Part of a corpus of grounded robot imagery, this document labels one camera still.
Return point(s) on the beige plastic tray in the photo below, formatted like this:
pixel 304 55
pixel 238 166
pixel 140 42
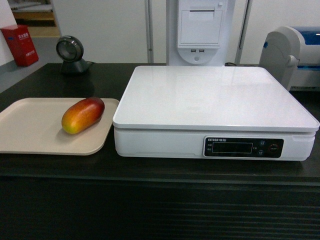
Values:
pixel 33 126

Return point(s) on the white receipt printer terminal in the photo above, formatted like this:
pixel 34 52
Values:
pixel 198 32

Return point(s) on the red fire extinguisher box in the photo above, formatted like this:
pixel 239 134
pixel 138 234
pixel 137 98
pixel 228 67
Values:
pixel 20 44

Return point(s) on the white checkout scale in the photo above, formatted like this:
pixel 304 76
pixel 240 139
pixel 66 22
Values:
pixel 207 112

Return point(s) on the grey blue bagging machine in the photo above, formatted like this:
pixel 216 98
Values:
pixel 291 54

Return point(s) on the dark red mango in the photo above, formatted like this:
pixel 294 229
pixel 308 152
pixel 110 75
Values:
pixel 82 115

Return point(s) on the black barcode scanner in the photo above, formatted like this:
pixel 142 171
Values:
pixel 71 51

